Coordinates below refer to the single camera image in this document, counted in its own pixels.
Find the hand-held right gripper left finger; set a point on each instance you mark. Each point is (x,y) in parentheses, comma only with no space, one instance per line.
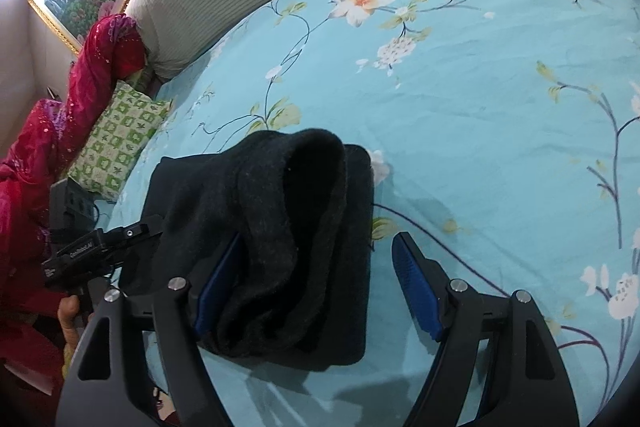
(217,287)

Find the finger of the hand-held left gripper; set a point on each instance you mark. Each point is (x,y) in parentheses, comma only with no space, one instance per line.
(140,229)

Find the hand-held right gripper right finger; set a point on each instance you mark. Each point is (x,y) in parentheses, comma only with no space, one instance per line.
(415,287)

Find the black pants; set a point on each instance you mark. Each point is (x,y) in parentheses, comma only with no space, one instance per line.
(280,247)

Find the person's left hand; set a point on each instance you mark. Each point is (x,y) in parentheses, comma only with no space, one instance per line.
(70,317)

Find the green patterned pillow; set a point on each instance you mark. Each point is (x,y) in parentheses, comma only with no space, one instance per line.
(122,137)

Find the red sequined cloth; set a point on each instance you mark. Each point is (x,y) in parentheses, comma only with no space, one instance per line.
(90,97)

